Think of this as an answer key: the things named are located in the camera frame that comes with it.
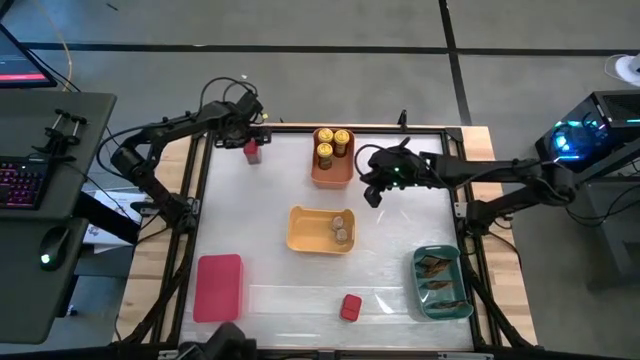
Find grey desk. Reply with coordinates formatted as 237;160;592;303
0;89;119;346

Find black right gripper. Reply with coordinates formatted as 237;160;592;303
360;147;431;209

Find black computer tower RGB lights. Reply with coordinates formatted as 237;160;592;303
534;89;640;174

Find white round object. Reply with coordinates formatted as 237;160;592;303
603;52;640;89

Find monitor with red bar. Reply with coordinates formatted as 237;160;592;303
0;22;59;90

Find wooden table board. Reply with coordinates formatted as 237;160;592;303
119;123;539;347

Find yellow hanging cable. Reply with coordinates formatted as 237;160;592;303
32;0;75;92

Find black desk clamp stand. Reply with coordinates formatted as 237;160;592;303
32;107;89;157

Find red smoked paprika tin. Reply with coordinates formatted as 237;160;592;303
339;293;363;323
242;139;263;166

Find black computer mouse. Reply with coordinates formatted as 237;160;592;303
38;225;72;273

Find yellow plastic bin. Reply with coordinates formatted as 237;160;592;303
285;204;357;256

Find black aluminium table frame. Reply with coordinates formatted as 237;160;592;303
149;123;534;354

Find salmon orange plastic bin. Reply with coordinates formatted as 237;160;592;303
310;127;356;190

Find white printed papers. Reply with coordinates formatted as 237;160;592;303
82;189;147;247

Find pink rectangular lid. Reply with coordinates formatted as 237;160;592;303
192;253;245;324

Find teal plastic bin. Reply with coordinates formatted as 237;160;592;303
412;244;475;322

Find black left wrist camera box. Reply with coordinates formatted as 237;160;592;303
234;91;265;124

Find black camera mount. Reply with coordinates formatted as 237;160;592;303
177;322;259;360

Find backlit black keyboard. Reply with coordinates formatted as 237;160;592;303
0;154;51;210

